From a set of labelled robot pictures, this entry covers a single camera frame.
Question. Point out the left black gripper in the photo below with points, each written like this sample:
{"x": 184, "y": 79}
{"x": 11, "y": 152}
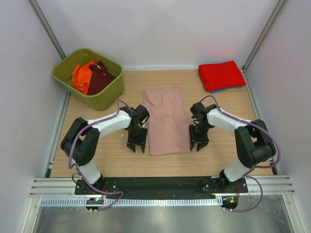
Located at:
{"x": 141, "y": 141}

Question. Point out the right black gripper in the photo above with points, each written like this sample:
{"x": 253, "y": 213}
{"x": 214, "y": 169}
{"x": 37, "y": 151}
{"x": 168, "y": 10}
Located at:
{"x": 202, "y": 141}

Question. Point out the pink t shirt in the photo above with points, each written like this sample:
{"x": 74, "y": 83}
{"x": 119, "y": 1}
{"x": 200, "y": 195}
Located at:
{"x": 168, "y": 126}

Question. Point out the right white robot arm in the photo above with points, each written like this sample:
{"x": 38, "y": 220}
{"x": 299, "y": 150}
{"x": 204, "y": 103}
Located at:
{"x": 253, "y": 142}

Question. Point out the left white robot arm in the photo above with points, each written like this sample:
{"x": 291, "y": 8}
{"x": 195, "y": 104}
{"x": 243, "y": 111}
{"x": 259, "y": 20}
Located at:
{"x": 80, "y": 143}

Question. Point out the folded blue t shirt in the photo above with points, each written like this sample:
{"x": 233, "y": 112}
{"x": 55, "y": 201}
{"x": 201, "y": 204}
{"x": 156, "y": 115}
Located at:
{"x": 224, "y": 89}

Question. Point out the folded red t shirt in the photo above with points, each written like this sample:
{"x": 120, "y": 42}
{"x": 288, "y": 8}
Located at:
{"x": 222, "y": 75}

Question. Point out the maroon t shirt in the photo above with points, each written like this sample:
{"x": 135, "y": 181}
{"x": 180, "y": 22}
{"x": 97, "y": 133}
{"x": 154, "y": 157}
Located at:
{"x": 100, "y": 78}

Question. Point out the orange t shirt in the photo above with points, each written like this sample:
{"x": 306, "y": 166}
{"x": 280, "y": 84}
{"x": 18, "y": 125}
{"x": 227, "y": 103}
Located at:
{"x": 81, "y": 77}

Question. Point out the green plastic bin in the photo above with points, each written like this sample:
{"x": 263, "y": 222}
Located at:
{"x": 63, "y": 73}

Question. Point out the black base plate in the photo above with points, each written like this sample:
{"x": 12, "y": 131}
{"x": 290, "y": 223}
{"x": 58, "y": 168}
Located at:
{"x": 168, "y": 188}

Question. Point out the slotted cable duct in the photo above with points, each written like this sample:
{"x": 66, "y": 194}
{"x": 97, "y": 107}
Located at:
{"x": 97, "y": 202}

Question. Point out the aluminium frame rail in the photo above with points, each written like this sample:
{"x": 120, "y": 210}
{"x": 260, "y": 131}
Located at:
{"x": 64, "y": 187}

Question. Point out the right aluminium corner post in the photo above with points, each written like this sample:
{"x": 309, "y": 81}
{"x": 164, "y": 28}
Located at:
{"x": 280, "y": 4}

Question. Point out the aluminium corner post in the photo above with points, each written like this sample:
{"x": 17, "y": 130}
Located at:
{"x": 280, "y": 4}
{"x": 46, "y": 26}

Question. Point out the left aluminium corner post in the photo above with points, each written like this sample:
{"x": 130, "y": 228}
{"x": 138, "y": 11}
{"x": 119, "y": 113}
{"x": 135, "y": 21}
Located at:
{"x": 46, "y": 26}

